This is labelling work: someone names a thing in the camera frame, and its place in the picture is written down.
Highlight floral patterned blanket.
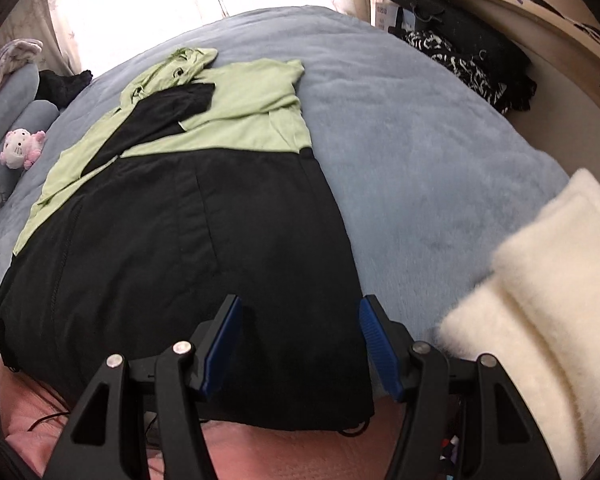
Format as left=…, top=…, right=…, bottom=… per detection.
left=0, top=39, right=43, bottom=106

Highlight white fluffy garment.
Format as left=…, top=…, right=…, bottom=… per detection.
left=437, top=169, right=600, bottom=480

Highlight grey pillows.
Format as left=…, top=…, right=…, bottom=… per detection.
left=0, top=100, right=61, bottom=173

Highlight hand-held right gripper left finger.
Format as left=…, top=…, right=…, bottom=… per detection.
left=42, top=294, right=244, bottom=480

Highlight blue-grey bed cover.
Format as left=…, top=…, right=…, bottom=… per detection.
left=0, top=5, right=571, bottom=361

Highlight wooden bookshelf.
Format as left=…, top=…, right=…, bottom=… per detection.
left=377, top=0, right=600, bottom=128

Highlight pink fleece clothing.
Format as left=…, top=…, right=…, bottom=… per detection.
left=0, top=360, right=412, bottom=480

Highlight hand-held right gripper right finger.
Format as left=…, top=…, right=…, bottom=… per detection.
left=358, top=294, right=561, bottom=480

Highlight green and black hooded jacket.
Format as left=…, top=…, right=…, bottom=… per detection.
left=0, top=46, right=376, bottom=433

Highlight black fuzzy cloth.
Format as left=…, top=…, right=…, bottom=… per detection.
left=35, top=69, right=95, bottom=109

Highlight black and white patterned cloth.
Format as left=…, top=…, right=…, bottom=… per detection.
left=400, top=30, right=512, bottom=114

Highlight white cardboard box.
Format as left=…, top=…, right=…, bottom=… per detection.
left=375, top=2, right=414, bottom=34

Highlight pink and white plush toy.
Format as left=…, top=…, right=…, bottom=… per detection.
left=0, top=129, right=47, bottom=170

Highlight black fabric bag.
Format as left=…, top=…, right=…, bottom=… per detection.
left=382, top=0, right=538, bottom=111

